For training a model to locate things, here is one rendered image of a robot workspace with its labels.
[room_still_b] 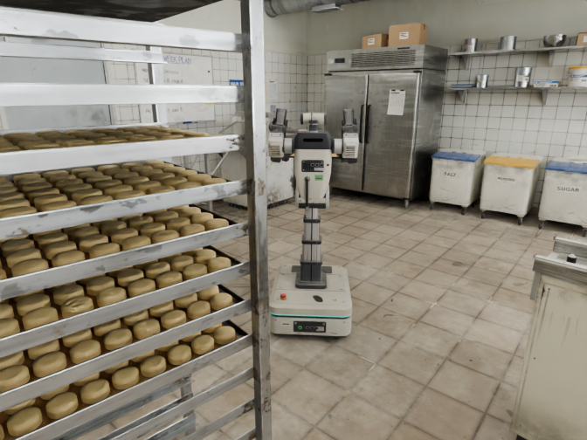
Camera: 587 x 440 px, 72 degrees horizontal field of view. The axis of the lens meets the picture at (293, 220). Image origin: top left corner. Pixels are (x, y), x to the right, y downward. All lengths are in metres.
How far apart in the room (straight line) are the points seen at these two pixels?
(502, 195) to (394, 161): 1.35
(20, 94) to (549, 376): 1.92
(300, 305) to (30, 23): 2.15
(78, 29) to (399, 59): 5.03
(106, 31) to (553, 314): 1.71
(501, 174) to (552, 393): 3.66
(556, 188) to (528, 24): 2.00
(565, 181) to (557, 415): 3.55
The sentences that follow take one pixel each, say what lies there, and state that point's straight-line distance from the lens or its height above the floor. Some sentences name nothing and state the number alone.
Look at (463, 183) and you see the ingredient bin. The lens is 5.52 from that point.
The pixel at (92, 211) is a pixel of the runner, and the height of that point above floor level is 1.32.
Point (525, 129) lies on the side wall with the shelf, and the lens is 5.95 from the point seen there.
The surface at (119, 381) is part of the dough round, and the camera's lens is 0.91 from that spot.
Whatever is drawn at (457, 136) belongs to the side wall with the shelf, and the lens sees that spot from 6.16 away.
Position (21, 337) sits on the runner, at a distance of 0.76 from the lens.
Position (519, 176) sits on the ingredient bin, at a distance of 5.35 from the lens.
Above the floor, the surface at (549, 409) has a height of 0.28.
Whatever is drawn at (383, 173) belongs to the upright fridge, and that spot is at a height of 0.47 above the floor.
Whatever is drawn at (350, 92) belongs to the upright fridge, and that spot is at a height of 1.50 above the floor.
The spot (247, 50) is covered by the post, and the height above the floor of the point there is 1.58.
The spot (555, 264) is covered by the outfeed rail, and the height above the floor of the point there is 0.89.
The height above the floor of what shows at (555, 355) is 0.53.
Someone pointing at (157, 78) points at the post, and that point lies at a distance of 1.19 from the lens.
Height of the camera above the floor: 1.50
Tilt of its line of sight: 18 degrees down
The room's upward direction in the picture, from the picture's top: straight up
